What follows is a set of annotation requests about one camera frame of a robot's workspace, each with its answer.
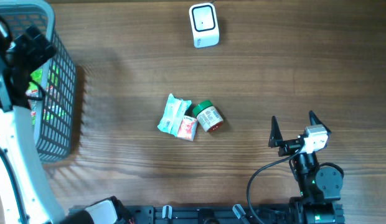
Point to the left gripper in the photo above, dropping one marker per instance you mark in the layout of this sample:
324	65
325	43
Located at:
26	40

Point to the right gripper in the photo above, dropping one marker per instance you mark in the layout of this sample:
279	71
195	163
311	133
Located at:
288	146

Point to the green snack bag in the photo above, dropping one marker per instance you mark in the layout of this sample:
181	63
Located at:
37	77

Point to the green lid jar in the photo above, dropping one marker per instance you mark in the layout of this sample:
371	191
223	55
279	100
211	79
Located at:
208	116

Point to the red Kleenex tissue pack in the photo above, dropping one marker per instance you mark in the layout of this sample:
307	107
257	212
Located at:
187	128

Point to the mint green wipes pack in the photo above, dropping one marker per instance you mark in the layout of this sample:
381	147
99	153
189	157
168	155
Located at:
174	113

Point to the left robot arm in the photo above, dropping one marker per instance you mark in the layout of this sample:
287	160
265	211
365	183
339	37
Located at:
24	190

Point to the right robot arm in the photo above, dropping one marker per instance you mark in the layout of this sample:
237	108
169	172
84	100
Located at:
319	184

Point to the white barcode scanner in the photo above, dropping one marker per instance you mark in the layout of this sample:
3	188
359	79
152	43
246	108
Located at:
204	24

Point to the grey plastic mesh basket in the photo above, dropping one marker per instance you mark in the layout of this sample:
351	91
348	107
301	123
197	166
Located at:
52	118

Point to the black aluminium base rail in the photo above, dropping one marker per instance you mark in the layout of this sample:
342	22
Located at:
269	213

